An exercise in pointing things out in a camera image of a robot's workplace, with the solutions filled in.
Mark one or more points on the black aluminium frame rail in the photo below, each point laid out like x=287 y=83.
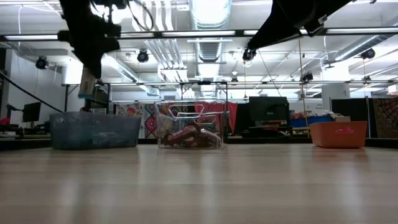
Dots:
x=25 y=143

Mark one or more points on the white ceiling pipes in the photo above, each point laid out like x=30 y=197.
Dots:
x=168 y=49

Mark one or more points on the clear plastic bin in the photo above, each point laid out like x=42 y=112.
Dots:
x=189 y=109

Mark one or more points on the silver ceiling air duct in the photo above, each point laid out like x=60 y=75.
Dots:
x=357 y=48
x=210 y=49

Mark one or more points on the black computer monitor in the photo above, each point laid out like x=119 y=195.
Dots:
x=269 y=110
x=31 y=112
x=351 y=109

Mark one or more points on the white wall cabinet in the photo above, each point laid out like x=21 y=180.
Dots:
x=70 y=74

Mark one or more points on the smoky grey translucent bin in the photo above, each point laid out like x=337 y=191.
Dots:
x=93 y=130

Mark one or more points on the blue and white candy bar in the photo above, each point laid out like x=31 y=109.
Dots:
x=87 y=85

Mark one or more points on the black ceiling spotlight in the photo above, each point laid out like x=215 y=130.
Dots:
x=248 y=55
x=308 y=77
x=42 y=63
x=143 y=56
x=368 y=53

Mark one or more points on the red hanging cloth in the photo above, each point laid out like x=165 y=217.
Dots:
x=231 y=115

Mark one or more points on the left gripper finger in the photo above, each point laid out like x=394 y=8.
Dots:
x=94 y=63

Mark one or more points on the dark patterned tapestry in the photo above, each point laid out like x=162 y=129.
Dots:
x=385 y=118

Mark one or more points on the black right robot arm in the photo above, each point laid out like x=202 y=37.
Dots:
x=339 y=4

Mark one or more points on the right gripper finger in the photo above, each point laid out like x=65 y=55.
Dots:
x=273 y=31

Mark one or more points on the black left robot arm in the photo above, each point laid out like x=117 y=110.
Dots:
x=81 y=12

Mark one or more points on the white column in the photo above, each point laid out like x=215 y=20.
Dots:
x=335 y=93

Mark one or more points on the cardboard box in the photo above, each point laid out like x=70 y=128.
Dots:
x=342 y=119

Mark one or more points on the white LED light strip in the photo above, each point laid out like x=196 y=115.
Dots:
x=199 y=33
x=360 y=30
x=31 y=37

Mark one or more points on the red tool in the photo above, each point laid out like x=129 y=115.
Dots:
x=4 y=121

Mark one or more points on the orange plastic bin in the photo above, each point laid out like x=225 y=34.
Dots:
x=339 y=140

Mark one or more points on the black metal rack frame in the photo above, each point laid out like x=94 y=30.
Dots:
x=140 y=83

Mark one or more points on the colourful patterned cloth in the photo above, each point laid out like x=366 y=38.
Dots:
x=150 y=124

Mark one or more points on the blue storage tub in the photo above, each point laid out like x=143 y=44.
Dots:
x=311 y=122

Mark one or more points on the black overhead frame beam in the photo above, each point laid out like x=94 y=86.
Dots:
x=158 y=34

